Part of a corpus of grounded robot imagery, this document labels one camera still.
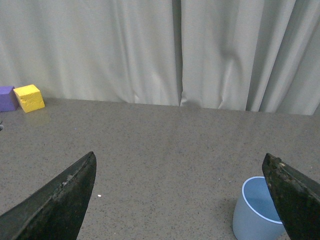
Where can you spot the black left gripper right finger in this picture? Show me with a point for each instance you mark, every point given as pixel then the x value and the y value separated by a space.
pixel 296 198

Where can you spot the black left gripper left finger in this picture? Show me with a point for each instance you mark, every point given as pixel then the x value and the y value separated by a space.
pixel 56 211

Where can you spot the light blue cup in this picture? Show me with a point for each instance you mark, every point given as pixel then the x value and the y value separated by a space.
pixel 255 216

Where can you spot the dark object at left edge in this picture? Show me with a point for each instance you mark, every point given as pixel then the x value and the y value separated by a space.
pixel 1 125

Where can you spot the yellow foam cube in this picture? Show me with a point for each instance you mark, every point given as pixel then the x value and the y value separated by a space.
pixel 29 98

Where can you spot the purple foam cube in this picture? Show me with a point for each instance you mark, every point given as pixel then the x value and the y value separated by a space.
pixel 8 99

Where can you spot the grey-white curtain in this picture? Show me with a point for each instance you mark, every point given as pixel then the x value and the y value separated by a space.
pixel 248 55

